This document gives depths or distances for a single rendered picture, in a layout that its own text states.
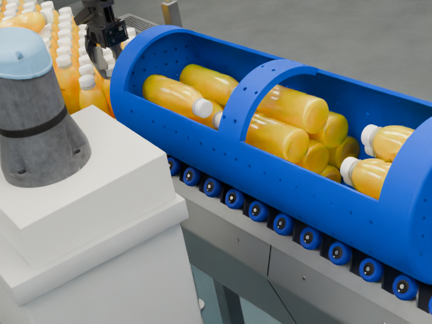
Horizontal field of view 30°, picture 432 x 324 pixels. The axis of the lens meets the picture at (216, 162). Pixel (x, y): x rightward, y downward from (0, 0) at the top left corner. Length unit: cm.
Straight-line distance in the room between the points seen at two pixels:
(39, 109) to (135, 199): 21
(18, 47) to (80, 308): 43
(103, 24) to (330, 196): 86
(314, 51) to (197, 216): 309
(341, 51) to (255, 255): 318
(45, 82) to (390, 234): 59
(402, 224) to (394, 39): 361
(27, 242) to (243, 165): 46
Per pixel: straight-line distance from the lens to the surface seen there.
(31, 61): 126
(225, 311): 236
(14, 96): 127
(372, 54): 466
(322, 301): 155
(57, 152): 132
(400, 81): 432
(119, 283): 138
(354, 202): 132
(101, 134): 143
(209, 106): 173
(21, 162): 134
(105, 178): 130
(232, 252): 172
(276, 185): 146
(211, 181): 173
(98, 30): 199
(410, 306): 141
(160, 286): 142
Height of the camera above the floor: 186
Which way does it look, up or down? 29 degrees down
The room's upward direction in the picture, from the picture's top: 11 degrees counter-clockwise
